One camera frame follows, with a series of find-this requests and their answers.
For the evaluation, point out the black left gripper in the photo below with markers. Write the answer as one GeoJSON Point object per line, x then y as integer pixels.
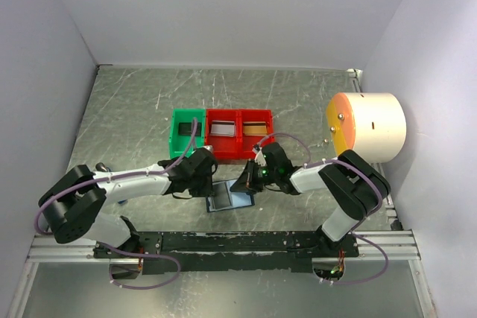
{"type": "Point", "coordinates": [207, 190]}

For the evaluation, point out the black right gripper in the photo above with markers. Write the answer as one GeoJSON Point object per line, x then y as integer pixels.
{"type": "Point", "coordinates": [246, 182]}

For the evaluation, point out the blue leather card holder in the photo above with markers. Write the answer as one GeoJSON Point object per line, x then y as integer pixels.
{"type": "Point", "coordinates": [239, 200]}

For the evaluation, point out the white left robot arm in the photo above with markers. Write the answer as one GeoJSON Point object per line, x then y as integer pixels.
{"type": "Point", "coordinates": [73, 207]}

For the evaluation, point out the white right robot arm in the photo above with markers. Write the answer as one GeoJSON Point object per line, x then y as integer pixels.
{"type": "Point", "coordinates": [358, 189]}

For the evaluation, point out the black credit card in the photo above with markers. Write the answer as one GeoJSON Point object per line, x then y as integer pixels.
{"type": "Point", "coordinates": [185, 129]}

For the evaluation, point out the silver credit card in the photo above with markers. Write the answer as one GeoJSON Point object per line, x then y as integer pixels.
{"type": "Point", "coordinates": [223, 128]}

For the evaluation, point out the gold credit card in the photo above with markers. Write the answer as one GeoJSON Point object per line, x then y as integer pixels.
{"type": "Point", "coordinates": [255, 128]}

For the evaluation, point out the red plastic bin middle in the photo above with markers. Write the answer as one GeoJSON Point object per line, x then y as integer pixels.
{"type": "Point", "coordinates": [224, 148]}

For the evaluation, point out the red plastic bin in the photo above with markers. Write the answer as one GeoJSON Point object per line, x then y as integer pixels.
{"type": "Point", "coordinates": [224, 148]}
{"type": "Point", "coordinates": [248, 142]}

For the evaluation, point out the green plastic bin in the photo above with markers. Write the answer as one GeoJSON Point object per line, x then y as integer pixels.
{"type": "Point", "coordinates": [177, 144]}

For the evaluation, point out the red plastic bin right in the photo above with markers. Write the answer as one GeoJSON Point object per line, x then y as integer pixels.
{"type": "Point", "coordinates": [248, 142]}

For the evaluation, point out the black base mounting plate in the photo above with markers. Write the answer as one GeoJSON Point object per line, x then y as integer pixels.
{"type": "Point", "coordinates": [223, 251]}

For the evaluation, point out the cream cylinder orange yellow face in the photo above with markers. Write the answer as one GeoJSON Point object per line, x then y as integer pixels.
{"type": "Point", "coordinates": [371, 124]}

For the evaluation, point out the blue black handled tool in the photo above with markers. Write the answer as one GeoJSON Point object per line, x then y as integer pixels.
{"type": "Point", "coordinates": [104, 168]}

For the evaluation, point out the aluminium rail frame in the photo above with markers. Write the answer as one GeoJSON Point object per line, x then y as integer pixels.
{"type": "Point", "coordinates": [126, 126]}

